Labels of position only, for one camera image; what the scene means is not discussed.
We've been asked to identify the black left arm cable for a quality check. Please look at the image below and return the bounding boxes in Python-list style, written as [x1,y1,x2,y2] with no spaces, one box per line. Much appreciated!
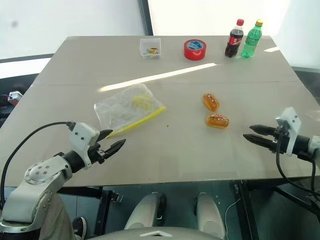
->
[0,121,76,210]

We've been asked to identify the clear box with coloured clips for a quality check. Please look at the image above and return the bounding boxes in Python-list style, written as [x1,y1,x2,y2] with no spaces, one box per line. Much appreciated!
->
[139,37,162,60]

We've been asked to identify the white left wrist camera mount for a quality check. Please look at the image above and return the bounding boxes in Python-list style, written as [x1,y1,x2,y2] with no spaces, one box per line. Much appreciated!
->
[67,122,101,170]

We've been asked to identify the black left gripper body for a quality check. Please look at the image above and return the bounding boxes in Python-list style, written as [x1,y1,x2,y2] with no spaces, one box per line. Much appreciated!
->
[87,142,111,165]

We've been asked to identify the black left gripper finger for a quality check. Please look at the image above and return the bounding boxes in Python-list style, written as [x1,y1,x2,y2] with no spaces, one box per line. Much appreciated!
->
[104,138,127,159]
[98,129,114,144]

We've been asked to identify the red tape roll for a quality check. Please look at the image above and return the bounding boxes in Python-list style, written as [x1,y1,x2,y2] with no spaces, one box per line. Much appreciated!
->
[183,38,204,62]

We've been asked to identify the grey robot torso panel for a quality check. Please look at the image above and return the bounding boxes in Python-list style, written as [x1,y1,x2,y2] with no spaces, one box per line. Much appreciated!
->
[86,226,226,240]

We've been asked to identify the dark side bench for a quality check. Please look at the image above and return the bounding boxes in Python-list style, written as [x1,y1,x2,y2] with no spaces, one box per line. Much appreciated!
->
[0,53,55,126]

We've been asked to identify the clear yellow-zip plastic bag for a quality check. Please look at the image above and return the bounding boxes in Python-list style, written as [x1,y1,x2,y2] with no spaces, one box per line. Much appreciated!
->
[93,83,167,139]

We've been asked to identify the thin white cable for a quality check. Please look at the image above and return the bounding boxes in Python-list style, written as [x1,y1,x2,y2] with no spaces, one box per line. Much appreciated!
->
[224,198,244,240]

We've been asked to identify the dark window pillar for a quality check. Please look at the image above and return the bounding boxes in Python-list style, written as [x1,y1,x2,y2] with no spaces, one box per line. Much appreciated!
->
[138,0,154,37]

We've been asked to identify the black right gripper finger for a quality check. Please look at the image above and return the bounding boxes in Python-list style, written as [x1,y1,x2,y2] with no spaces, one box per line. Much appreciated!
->
[249,124,277,136]
[242,133,275,151]

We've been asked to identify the orange toy bread roll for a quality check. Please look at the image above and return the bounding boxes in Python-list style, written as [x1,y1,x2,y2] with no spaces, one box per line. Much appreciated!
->
[201,92,221,112]
[205,113,231,130]

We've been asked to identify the grey rounded robot shell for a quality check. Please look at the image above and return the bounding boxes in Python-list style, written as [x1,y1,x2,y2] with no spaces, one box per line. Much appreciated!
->
[123,191,167,231]
[194,191,226,240]

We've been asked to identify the dark sneaker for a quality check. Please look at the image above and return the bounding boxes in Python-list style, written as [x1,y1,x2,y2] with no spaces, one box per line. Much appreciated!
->
[72,216,88,240]

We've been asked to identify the green bottle with yellow cap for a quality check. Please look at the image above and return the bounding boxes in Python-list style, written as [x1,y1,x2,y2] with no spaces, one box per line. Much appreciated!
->
[240,19,264,59]

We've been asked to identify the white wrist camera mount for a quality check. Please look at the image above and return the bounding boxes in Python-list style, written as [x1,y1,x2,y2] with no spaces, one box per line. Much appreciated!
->
[275,106,300,157]
[67,122,101,170]

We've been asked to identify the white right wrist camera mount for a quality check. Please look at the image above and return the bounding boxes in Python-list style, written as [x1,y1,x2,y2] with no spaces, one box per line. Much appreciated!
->
[275,106,300,157]

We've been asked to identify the red and white device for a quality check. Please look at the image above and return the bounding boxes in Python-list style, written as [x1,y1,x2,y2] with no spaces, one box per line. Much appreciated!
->
[7,90,24,106]

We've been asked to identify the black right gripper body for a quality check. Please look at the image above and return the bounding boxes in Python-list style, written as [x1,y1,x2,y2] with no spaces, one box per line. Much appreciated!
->
[270,126,291,155]

